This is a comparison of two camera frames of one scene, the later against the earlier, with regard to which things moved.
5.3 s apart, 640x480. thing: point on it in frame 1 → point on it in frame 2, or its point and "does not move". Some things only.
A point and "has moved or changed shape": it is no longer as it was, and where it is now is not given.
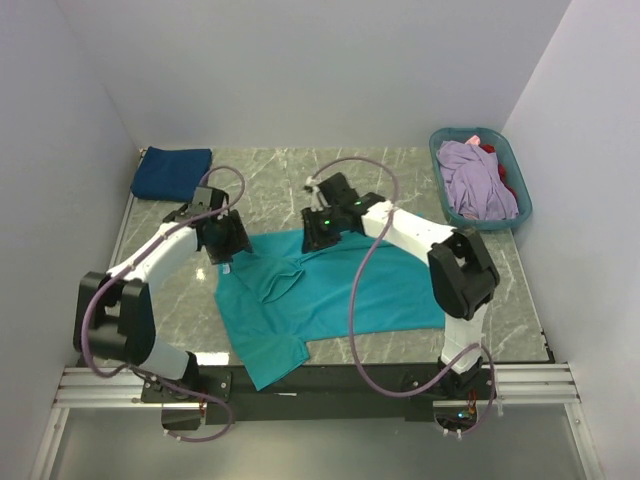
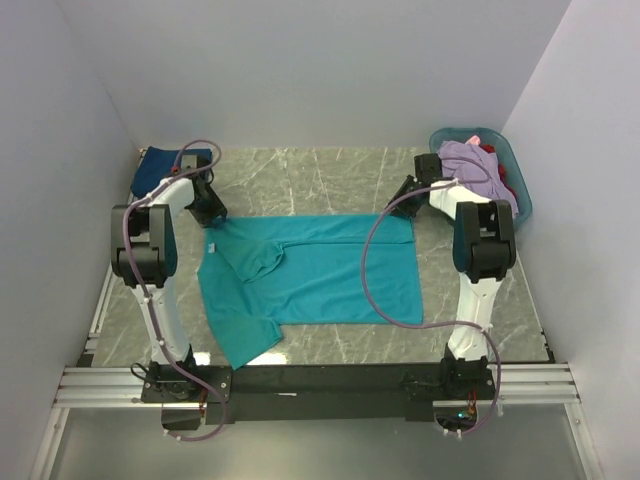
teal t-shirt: (276, 298) has moved or changed shape
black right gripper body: (323, 227) → (409, 205)
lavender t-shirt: (474, 183) does not move
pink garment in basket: (475, 140) does not move
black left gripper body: (229, 237) → (208, 209)
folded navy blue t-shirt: (171, 174) does not move
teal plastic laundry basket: (505, 155) does not move
